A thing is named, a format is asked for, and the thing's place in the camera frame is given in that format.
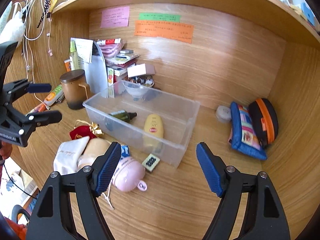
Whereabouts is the black orange zip case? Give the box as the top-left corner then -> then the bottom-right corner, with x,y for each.
248,98 -> 279,149

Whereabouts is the round cream lidded tub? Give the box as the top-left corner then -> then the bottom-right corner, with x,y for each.
77,138 -> 111,170

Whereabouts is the pink round case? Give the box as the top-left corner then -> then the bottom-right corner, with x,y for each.
111,157 -> 148,192

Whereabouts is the brown lidded mug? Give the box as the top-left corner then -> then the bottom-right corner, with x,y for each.
60,69 -> 92,110

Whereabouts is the bowl of beads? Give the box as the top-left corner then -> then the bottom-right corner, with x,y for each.
125,75 -> 155,87

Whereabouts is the white drawstring cloth bag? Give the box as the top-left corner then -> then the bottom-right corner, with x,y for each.
53,136 -> 89,175

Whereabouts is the blue patchwork pouch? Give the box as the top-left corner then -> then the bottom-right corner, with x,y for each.
228,102 -> 267,160

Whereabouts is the small white round container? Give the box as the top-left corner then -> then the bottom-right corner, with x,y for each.
215,106 -> 232,123

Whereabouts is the stack of books and packets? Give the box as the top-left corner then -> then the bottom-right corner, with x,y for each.
97,39 -> 140,86

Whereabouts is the pink sticky note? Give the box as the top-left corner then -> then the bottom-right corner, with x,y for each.
100,6 -> 130,28

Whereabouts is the dark green small bottle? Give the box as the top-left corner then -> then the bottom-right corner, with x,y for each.
109,110 -> 137,123

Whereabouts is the clear plastic storage bin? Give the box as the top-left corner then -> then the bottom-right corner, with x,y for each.
83,81 -> 200,167

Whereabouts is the small white pink box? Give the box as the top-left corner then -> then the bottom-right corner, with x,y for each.
127,63 -> 156,78

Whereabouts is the small cream dotted box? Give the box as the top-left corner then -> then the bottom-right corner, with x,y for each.
142,154 -> 160,173

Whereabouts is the red white tube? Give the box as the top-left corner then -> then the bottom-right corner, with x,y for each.
97,38 -> 121,46

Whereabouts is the small blue card packet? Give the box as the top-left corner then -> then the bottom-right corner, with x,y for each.
121,145 -> 131,159

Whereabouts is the yellow lotion bottle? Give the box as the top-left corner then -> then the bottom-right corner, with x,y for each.
143,114 -> 164,148

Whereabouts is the orange paper note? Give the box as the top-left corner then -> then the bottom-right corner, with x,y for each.
134,20 -> 194,44

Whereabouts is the white paper bag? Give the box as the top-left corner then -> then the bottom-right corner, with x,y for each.
71,37 -> 108,94

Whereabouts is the red velvet gift pouch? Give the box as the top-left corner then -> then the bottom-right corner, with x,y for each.
69,120 -> 104,140

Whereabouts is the green sticky note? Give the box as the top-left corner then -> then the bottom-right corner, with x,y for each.
139,12 -> 181,23

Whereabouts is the white hanging cable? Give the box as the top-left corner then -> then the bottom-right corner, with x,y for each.
12,0 -> 51,106

